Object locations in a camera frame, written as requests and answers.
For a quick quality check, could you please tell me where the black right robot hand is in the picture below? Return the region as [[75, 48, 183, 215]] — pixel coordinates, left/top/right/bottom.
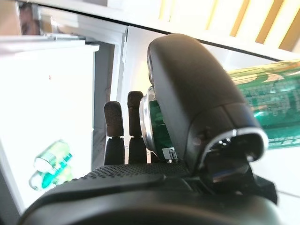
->
[[17, 33, 282, 225]]

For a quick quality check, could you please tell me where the fridge drawer with white bin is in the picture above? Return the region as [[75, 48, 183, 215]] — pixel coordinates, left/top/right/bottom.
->
[[0, 35, 101, 225]]

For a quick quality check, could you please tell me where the green soda can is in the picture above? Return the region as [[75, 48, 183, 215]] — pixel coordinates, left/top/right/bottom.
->
[[28, 164, 72, 192], [33, 139, 74, 176], [139, 60, 300, 163]]

